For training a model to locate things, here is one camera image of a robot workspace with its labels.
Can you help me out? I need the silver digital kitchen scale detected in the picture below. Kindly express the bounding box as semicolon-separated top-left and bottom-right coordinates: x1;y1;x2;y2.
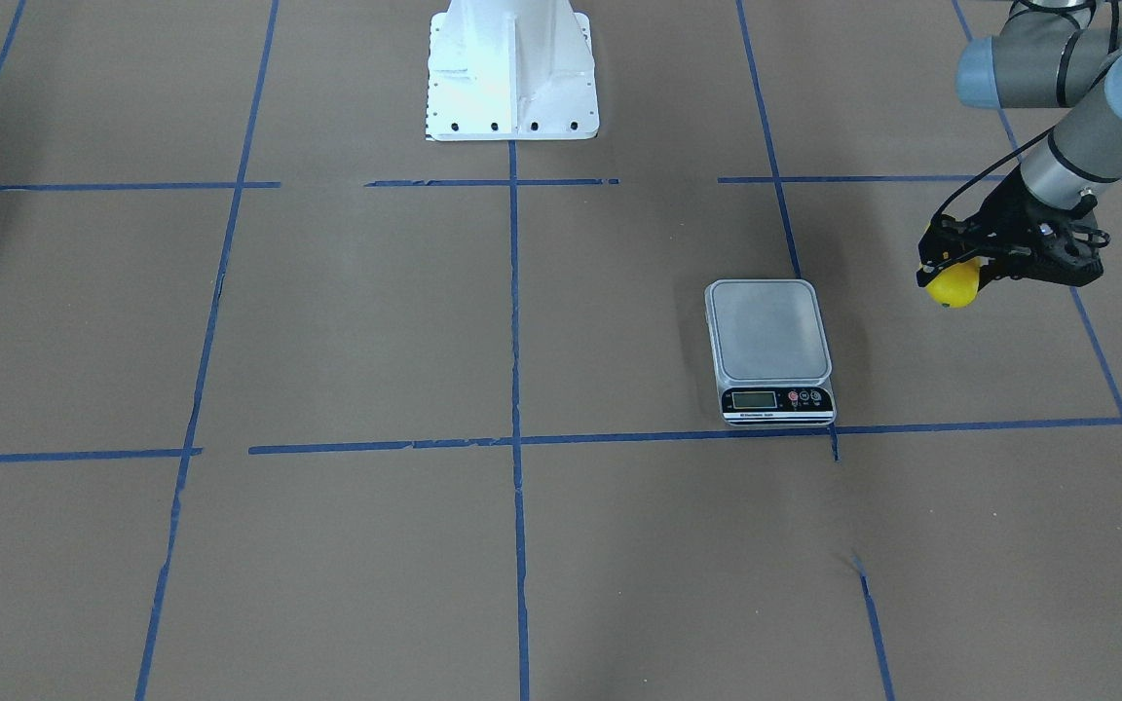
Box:
703;278;838;427

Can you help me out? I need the yellow mango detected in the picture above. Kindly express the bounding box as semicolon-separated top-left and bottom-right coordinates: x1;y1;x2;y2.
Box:
925;258;983;308

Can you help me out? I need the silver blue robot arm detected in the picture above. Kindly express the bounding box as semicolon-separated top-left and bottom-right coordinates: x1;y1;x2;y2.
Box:
916;1;1122;307

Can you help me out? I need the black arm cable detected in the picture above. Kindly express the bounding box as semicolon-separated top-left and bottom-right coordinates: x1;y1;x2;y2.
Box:
931;127;1054;230

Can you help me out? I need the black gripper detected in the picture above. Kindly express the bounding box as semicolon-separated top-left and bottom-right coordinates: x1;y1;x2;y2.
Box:
916;170;1105;289

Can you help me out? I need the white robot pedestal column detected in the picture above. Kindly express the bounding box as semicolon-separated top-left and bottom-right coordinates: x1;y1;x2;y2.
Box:
425;1;601;142

